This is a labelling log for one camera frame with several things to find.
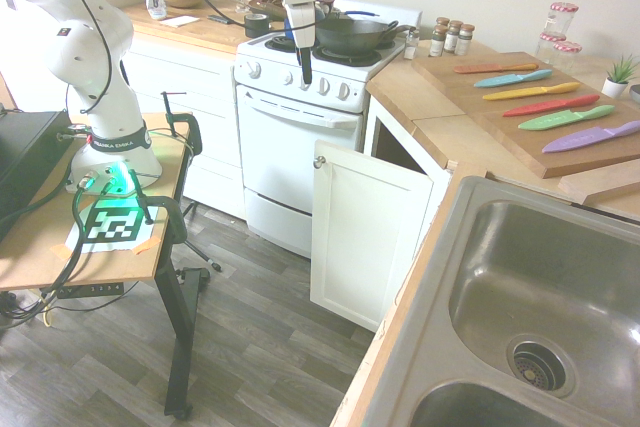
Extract white sink cabinet frame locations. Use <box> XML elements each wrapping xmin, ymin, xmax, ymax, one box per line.
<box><xmin>362</xmin><ymin>95</ymin><xmax>454</xmax><ymax>268</ymax></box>

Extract tall glass jar checked lid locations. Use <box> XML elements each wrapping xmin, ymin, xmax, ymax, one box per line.
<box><xmin>545</xmin><ymin>1</ymin><xmax>580</xmax><ymax>43</ymax></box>

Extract spice jar green contents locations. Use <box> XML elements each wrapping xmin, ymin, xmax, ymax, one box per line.
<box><xmin>428</xmin><ymin>23</ymin><xmax>450</xmax><ymax>58</ymax></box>

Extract small wooden board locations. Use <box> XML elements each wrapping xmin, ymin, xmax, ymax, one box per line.
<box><xmin>556</xmin><ymin>158</ymin><xmax>640</xmax><ymax>207</ymax></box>

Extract table height control panel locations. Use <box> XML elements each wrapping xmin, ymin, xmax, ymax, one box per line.
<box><xmin>40</xmin><ymin>283</ymin><xmax>125</xmax><ymax>299</ymax></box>

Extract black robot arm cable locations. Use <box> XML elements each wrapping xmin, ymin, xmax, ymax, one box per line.
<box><xmin>63</xmin><ymin>0</ymin><xmax>236</xmax><ymax>116</ymax></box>

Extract black tripod leg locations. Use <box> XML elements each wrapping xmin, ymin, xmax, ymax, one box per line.
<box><xmin>179</xmin><ymin>200</ymin><xmax>223</xmax><ymax>274</ymax></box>

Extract small potted green plant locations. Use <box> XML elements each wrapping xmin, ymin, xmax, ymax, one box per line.
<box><xmin>600</xmin><ymin>53</ymin><xmax>640</xmax><ymax>100</ymax></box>

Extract glass salt shaker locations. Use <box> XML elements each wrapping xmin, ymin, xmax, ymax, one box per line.
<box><xmin>403</xmin><ymin>28</ymin><xmax>421</xmax><ymax>60</ymax></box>

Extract large wooden cutting board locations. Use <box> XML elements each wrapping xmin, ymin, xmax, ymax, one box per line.
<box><xmin>410</xmin><ymin>51</ymin><xmax>640</xmax><ymax>180</ymax></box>

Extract red knife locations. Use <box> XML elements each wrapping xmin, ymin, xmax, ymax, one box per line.
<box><xmin>501</xmin><ymin>93</ymin><xmax>601</xmax><ymax>119</ymax></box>

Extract black tape roll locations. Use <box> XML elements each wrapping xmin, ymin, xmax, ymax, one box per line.
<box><xmin>244</xmin><ymin>13</ymin><xmax>272</xmax><ymax>40</ymax></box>

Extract blue knife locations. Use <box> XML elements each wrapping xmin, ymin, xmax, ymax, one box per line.
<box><xmin>472</xmin><ymin>69</ymin><xmax>553</xmax><ymax>90</ymax></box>

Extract fiducial marker paper sheet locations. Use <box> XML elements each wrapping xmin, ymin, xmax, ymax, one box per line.
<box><xmin>65</xmin><ymin>198</ymin><xmax>171</xmax><ymax>256</ymax></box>

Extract spice jar pale contents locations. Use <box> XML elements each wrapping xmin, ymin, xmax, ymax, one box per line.
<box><xmin>454</xmin><ymin>23</ymin><xmax>476</xmax><ymax>57</ymax></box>

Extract white paper note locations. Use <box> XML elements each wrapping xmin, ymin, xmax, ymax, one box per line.
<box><xmin>160</xmin><ymin>14</ymin><xmax>201</xmax><ymax>29</ymax></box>

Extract green knife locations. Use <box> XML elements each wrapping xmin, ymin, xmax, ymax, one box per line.
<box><xmin>517</xmin><ymin>104</ymin><xmax>617</xmax><ymax>132</ymax></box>

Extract black C clamp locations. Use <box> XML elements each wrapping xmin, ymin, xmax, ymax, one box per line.
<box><xmin>160</xmin><ymin>90</ymin><xmax>204</xmax><ymax>157</ymax></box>
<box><xmin>128</xmin><ymin>169</ymin><xmax>188</xmax><ymax>244</ymax></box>

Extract purple knife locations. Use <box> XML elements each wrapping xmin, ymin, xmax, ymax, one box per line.
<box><xmin>541</xmin><ymin>119</ymin><xmax>640</xmax><ymax>155</ymax></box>

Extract white base cabinets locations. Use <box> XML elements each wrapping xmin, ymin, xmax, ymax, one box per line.
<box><xmin>121</xmin><ymin>35</ymin><xmax>247</xmax><ymax>222</ymax></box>

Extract white kitchen stove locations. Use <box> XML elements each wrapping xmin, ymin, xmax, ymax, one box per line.
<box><xmin>232</xmin><ymin>0</ymin><xmax>424</xmax><ymax>261</ymax></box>

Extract stainless steel sink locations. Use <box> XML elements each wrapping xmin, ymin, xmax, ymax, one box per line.
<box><xmin>370</xmin><ymin>175</ymin><xmax>640</xmax><ymax>427</ymax></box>

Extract black controller box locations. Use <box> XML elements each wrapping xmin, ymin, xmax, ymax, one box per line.
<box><xmin>0</xmin><ymin>109</ymin><xmax>74</xmax><ymax>244</ymax></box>

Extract white cabinet door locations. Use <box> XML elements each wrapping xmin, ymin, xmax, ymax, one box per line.
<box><xmin>309</xmin><ymin>139</ymin><xmax>435</xmax><ymax>334</ymax></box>

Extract metal sink drain strainer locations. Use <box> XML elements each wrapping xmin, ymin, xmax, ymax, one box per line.
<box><xmin>505</xmin><ymin>334</ymin><xmax>580</xmax><ymax>397</ymax></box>

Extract black wok pan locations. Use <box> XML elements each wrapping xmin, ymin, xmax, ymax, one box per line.
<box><xmin>313</xmin><ymin>16</ymin><xmax>417</xmax><ymax>55</ymax></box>

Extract spice jar grey contents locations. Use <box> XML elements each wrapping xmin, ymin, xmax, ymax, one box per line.
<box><xmin>443</xmin><ymin>19</ymin><xmax>464</xmax><ymax>55</ymax></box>

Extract orange knife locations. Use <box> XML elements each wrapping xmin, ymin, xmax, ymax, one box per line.
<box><xmin>453</xmin><ymin>62</ymin><xmax>540</xmax><ymax>75</ymax></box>

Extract yellow knife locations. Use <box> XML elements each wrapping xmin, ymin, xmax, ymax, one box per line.
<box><xmin>481</xmin><ymin>81</ymin><xmax>582</xmax><ymax>102</ymax></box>

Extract green base cable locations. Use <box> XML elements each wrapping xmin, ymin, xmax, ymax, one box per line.
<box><xmin>0</xmin><ymin>129</ymin><xmax>197</xmax><ymax>331</ymax></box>

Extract wooden table black legs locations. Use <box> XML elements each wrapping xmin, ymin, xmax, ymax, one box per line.
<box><xmin>0</xmin><ymin>111</ymin><xmax>212</xmax><ymax>421</ymax></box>

